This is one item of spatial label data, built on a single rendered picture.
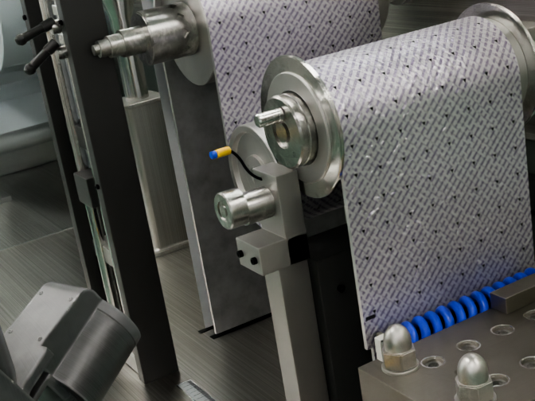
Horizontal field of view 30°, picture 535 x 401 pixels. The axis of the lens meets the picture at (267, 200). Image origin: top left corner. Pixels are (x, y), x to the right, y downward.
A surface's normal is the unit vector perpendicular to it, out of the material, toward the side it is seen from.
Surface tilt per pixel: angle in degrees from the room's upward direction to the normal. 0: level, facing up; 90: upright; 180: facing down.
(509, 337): 0
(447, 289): 90
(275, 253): 90
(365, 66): 37
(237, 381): 0
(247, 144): 90
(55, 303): 25
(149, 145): 90
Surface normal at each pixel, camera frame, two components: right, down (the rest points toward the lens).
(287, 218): 0.50, 0.20
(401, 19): -0.85, 0.29
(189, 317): -0.15, -0.94
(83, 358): 0.47, -0.25
